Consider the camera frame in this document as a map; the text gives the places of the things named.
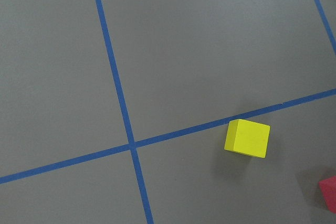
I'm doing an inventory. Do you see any red cube block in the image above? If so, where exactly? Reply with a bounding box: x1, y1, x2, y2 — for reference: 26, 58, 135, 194
318, 176, 336, 213

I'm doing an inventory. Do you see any yellow cube block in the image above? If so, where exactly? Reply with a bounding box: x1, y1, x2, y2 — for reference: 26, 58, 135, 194
224, 119, 270, 158

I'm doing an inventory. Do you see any blue tape line crosswise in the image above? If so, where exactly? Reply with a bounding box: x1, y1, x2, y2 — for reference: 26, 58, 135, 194
1, 89, 335, 184

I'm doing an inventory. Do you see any blue tape line lengthwise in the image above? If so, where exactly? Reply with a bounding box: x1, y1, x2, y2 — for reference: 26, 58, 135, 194
313, 0, 335, 54
95, 0, 154, 223

